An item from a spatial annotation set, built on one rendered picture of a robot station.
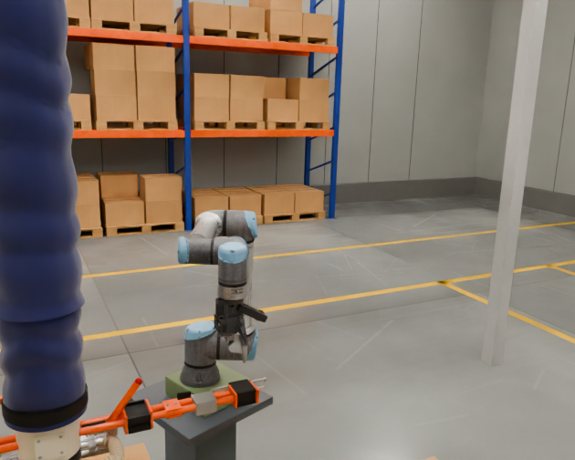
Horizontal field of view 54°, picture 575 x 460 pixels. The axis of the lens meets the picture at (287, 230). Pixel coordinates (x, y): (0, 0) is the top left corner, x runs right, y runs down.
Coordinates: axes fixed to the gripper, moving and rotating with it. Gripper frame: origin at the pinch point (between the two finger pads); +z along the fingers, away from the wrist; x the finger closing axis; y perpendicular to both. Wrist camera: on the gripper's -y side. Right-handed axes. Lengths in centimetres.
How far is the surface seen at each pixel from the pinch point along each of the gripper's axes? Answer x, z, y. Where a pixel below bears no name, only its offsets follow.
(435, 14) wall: -859, -260, -755
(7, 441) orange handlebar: 1, 14, 69
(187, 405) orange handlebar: 2.8, 13.5, 17.9
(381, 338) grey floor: -240, 134, -229
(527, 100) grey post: -158, -84, -288
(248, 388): 2.2, 12.1, -2.9
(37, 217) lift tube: 12, -52, 57
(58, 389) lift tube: 12, -5, 55
